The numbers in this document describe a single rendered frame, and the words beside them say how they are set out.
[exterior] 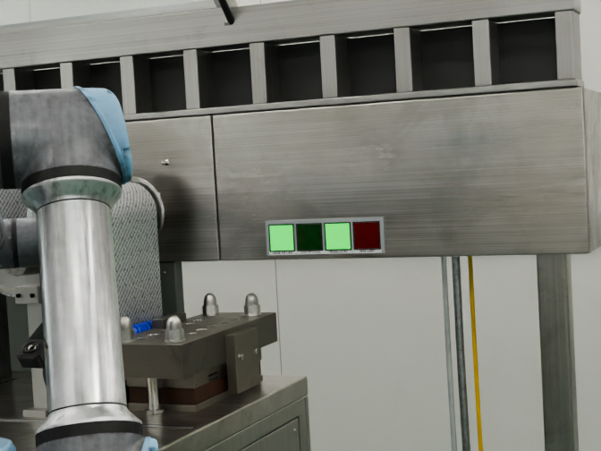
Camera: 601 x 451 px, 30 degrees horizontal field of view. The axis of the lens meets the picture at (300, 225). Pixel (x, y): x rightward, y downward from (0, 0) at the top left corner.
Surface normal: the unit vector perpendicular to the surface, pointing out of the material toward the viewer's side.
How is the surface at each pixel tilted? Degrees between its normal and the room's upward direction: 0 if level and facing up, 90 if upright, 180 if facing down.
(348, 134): 90
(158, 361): 90
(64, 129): 70
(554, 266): 90
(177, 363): 90
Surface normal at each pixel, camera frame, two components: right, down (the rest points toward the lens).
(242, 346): 0.92, -0.03
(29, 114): 0.17, -0.42
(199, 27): -0.39, 0.07
